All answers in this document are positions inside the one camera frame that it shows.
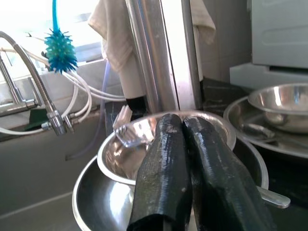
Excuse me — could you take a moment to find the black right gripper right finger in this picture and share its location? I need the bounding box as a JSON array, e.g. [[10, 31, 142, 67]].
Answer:
[[182, 115, 278, 231]]

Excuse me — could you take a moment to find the white boxy appliance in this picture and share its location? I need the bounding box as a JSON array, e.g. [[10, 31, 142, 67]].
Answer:
[[250, 0, 308, 69]]

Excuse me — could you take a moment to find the green scouring sponge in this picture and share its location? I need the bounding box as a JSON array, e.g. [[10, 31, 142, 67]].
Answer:
[[23, 108, 52, 132]]

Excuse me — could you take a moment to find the wide steel plate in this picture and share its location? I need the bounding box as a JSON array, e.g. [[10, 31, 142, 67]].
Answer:
[[223, 95, 308, 159]]

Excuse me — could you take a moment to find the steel sink faucet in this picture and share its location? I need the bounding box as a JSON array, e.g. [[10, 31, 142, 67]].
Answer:
[[0, 54, 40, 117]]

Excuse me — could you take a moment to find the blue bristle bottle brush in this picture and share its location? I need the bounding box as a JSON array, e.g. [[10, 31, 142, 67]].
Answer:
[[44, 0, 79, 74]]

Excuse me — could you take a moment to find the clear plastic tube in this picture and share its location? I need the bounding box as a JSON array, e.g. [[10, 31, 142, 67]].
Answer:
[[65, 61, 112, 161]]

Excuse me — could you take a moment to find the beige towel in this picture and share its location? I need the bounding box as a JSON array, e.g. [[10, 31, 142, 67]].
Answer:
[[87, 0, 217, 73]]

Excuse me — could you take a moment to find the shiny steel post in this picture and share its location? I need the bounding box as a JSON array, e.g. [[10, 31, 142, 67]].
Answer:
[[125, 0, 203, 114]]

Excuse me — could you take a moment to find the stainless steel sink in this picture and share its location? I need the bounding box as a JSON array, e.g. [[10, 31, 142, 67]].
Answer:
[[0, 113, 109, 231]]

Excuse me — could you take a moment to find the white water purifier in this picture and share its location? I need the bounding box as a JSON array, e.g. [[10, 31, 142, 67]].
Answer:
[[119, 67, 147, 101]]

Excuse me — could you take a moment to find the white water hose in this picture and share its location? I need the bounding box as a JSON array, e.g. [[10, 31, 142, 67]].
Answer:
[[63, 71, 126, 101], [0, 127, 45, 136], [71, 81, 94, 122]]

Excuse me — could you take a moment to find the large steel bowl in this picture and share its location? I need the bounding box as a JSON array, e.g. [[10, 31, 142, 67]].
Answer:
[[71, 138, 270, 231]]

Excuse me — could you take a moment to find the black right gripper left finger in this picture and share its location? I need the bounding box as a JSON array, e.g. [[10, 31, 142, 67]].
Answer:
[[126, 112, 193, 231]]

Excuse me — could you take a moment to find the small steel bowl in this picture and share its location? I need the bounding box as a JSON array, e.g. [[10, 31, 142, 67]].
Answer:
[[247, 83, 308, 134], [97, 110, 237, 186]]

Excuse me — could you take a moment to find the steel flexible hose tap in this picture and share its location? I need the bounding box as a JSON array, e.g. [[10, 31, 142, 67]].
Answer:
[[0, 30, 75, 136]]

